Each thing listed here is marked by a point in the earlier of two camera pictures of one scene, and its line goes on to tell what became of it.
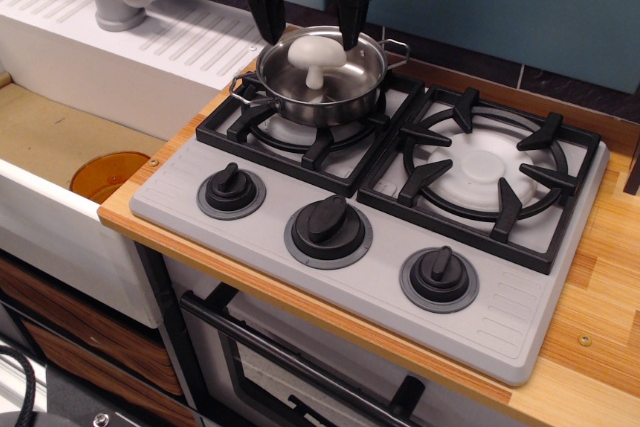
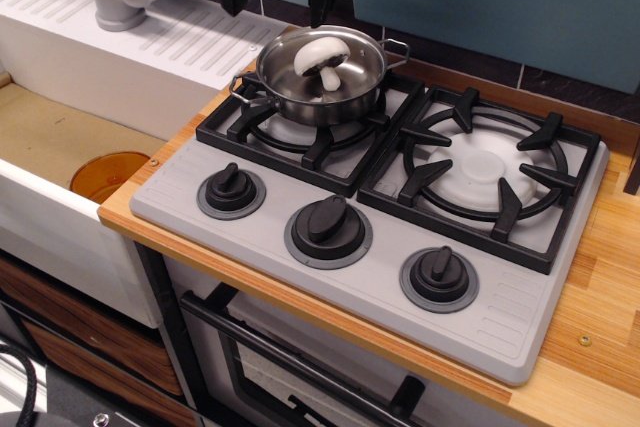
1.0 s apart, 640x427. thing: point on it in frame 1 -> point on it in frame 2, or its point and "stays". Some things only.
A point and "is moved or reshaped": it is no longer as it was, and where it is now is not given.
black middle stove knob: (327, 234) stays
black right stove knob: (439, 280) stays
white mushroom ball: (315, 53) is moved or reshaped
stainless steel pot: (350, 91) stays
